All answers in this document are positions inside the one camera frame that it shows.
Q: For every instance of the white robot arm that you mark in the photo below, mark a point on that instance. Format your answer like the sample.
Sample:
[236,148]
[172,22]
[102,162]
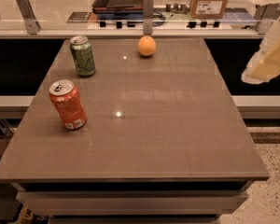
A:
[264,65]

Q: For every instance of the green soda can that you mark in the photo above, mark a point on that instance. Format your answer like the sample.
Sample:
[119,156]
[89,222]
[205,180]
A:
[82,55]

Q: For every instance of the middle metal railing bracket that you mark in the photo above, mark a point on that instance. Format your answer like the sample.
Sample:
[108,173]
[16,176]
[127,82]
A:
[148,17]

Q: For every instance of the left metal railing bracket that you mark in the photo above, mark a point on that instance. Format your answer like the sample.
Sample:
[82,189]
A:
[31,24]

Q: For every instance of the grey table drawer front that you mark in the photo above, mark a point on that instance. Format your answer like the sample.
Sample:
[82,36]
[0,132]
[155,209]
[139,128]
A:
[132,203]

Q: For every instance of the cardboard box with label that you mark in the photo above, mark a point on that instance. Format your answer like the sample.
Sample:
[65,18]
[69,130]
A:
[207,9]

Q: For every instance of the metal railing bracket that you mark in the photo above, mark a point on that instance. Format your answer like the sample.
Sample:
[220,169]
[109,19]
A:
[264,16]
[148,17]
[31,24]

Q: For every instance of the orange soda can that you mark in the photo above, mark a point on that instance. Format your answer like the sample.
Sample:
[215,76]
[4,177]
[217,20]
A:
[65,97]

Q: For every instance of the orange fruit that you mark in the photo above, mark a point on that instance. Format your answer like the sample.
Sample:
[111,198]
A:
[146,45]

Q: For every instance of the right metal railing bracket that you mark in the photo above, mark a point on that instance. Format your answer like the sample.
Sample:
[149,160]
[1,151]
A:
[264,16]

